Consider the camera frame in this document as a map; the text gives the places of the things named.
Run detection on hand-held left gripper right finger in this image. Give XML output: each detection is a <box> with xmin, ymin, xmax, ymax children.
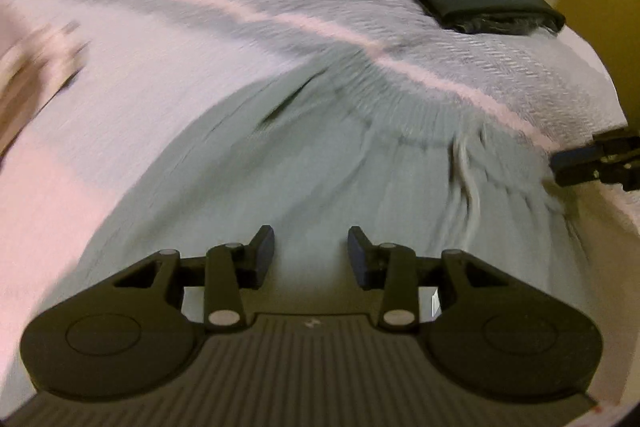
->
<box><xmin>347</xmin><ymin>226</ymin><xmax>506</xmax><ymax>332</ymax></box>

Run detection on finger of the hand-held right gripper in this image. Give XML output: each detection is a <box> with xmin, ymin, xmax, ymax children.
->
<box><xmin>551</xmin><ymin>132</ymin><xmax>640</xmax><ymax>193</ymax></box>

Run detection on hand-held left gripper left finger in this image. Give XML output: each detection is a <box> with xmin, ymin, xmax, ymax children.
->
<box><xmin>114</xmin><ymin>225</ymin><xmax>276</xmax><ymax>332</ymax></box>

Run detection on green pants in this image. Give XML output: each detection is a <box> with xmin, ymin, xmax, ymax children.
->
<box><xmin>65</xmin><ymin>49</ymin><xmax>598</xmax><ymax>343</ymax></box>

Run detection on striped bed blanket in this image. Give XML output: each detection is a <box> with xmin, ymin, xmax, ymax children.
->
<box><xmin>0</xmin><ymin>0</ymin><xmax>640</xmax><ymax>413</ymax></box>

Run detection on tan folded cloth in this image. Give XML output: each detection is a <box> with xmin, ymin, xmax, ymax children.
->
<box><xmin>0</xmin><ymin>21</ymin><xmax>92</xmax><ymax>154</ymax></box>

